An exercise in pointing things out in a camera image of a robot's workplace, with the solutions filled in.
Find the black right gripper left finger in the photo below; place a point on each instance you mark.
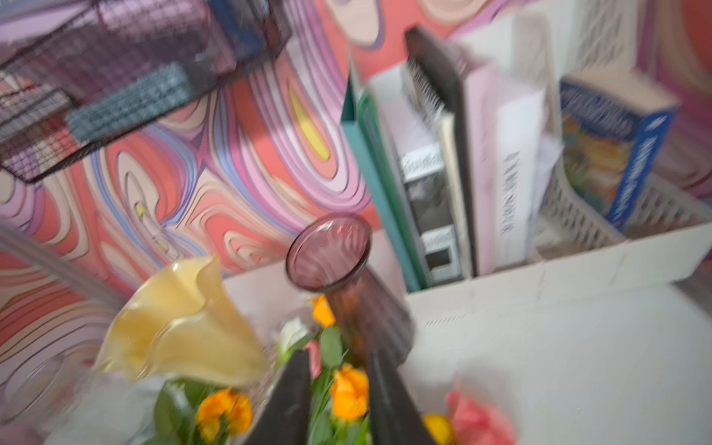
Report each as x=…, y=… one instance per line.
x=285, y=418

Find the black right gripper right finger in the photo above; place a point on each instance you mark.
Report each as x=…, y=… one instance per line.
x=394, y=419

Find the yellow tulip flower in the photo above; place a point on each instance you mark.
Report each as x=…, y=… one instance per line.
x=440, y=428

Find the orange rose flower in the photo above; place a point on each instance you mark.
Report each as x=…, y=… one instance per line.
x=349, y=393
x=322, y=312

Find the large pink rose flower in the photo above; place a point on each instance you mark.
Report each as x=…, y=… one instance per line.
x=477, y=423

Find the white rose flower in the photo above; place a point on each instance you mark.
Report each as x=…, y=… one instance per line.
x=289, y=335

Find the yellow fluted glass vase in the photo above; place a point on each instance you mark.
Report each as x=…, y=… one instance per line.
x=181, y=322

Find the purple ribbed glass vase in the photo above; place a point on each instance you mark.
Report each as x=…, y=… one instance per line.
x=330, y=257

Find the white plastic file organizer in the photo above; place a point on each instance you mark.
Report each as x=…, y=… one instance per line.
x=577, y=253

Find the white pink book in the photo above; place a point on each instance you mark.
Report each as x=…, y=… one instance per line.
x=504, y=119

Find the blue paperback book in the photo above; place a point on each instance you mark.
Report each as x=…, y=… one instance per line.
x=614, y=123

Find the black wire wall basket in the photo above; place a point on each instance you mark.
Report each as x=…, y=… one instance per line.
x=78, y=75

